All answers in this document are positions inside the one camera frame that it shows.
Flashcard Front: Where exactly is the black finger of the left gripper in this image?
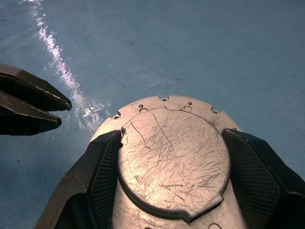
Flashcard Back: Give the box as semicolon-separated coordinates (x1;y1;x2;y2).
0;92;63;136
0;63;72;113

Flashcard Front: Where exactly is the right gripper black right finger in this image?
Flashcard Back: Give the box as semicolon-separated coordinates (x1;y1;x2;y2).
221;128;305;229

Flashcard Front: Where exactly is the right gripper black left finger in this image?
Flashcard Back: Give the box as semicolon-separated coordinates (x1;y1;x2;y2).
35;129;124;229

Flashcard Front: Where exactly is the silver motor cover with board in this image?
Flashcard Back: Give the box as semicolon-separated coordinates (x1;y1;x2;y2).
89;95;250;229

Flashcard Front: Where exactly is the blue foam table mat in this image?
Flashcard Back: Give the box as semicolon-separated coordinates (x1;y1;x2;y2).
0;0;305;229

